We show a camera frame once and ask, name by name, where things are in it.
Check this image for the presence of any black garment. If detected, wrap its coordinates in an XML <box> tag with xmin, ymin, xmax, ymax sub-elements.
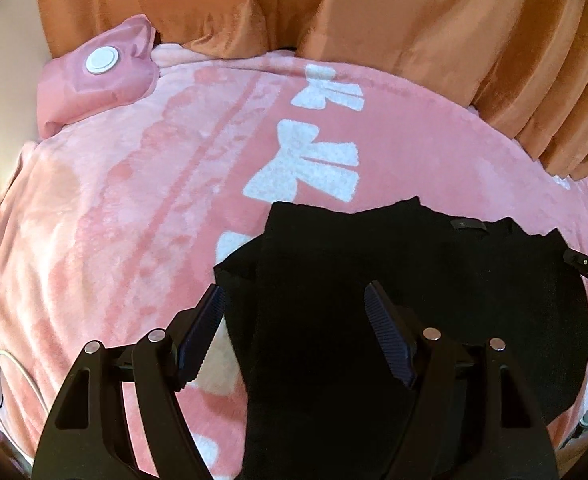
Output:
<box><xmin>215</xmin><ymin>198</ymin><xmax>588</xmax><ymax>479</ymax></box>

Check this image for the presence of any pink fleece blanket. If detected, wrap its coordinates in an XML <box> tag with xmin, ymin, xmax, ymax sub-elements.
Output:
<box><xmin>0</xmin><ymin>46</ymin><xmax>588</xmax><ymax>479</ymax></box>

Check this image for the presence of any orange curtain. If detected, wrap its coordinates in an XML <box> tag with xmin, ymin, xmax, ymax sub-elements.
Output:
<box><xmin>38</xmin><ymin>0</ymin><xmax>588</xmax><ymax>180</ymax></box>

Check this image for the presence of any pink hot water bag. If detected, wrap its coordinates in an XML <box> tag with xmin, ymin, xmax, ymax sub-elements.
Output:
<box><xmin>36</xmin><ymin>14</ymin><xmax>159</xmax><ymax>140</ymax></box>

